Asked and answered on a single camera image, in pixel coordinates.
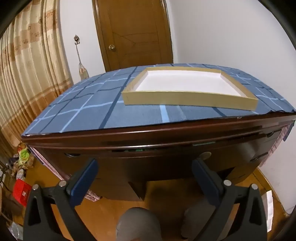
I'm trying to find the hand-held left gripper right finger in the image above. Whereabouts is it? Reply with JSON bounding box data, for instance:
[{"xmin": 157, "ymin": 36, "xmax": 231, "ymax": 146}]
[{"xmin": 191, "ymin": 158, "xmax": 269, "ymax": 241}]

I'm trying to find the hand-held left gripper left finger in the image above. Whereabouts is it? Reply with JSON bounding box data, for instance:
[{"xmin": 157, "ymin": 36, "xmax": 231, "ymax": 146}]
[{"xmin": 23, "ymin": 158, "xmax": 99, "ymax": 241}]

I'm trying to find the shallow cardboard tray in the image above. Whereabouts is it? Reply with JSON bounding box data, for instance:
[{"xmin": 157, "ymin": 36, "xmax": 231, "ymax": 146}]
[{"xmin": 121, "ymin": 66, "xmax": 259, "ymax": 111}]

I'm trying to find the pink striped cloth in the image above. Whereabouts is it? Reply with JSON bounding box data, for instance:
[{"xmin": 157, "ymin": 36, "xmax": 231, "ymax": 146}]
[
  {"xmin": 29, "ymin": 145, "xmax": 102, "ymax": 201},
  {"xmin": 259, "ymin": 125, "xmax": 295, "ymax": 167}
]

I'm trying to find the person's right leg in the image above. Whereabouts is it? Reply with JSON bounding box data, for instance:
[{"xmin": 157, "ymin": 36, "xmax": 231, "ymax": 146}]
[{"xmin": 182, "ymin": 204, "xmax": 222, "ymax": 240}]

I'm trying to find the person's leg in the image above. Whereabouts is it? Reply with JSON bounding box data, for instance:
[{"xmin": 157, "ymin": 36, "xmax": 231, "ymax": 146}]
[
  {"xmin": 182, "ymin": 204, "xmax": 222, "ymax": 240},
  {"xmin": 116, "ymin": 207, "xmax": 163, "ymax": 241}
]

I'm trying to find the dark wooden dresser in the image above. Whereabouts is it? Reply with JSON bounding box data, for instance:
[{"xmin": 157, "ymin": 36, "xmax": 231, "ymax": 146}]
[{"xmin": 21, "ymin": 113, "xmax": 296, "ymax": 202}]

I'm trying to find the green bag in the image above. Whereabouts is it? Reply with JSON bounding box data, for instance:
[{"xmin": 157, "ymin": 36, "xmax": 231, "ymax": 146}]
[{"xmin": 19, "ymin": 149, "xmax": 30, "ymax": 165}]

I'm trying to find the white paper sheet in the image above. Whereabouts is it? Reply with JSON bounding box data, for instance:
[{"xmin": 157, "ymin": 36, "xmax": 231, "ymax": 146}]
[{"xmin": 265, "ymin": 190, "xmax": 274, "ymax": 232}]

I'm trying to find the person's left leg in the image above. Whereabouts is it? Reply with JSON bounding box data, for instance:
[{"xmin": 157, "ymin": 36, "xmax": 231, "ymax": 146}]
[{"xmin": 116, "ymin": 207, "xmax": 163, "ymax": 241}]

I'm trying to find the blue plaid cloth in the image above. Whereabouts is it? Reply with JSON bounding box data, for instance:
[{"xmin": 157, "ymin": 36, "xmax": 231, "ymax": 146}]
[{"xmin": 21, "ymin": 62, "xmax": 296, "ymax": 136}]

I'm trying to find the hanging netted bottle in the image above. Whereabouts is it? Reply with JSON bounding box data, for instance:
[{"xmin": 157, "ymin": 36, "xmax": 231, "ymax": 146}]
[{"xmin": 77, "ymin": 44, "xmax": 90, "ymax": 79}]

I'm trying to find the beige patterned curtain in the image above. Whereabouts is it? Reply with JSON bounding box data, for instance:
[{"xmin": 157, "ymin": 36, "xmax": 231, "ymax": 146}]
[{"xmin": 0, "ymin": 0, "xmax": 74, "ymax": 149}]

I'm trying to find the brown wooden door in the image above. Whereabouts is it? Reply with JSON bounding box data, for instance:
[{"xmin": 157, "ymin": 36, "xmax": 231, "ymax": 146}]
[{"xmin": 92, "ymin": 0, "xmax": 174, "ymax": 72}]

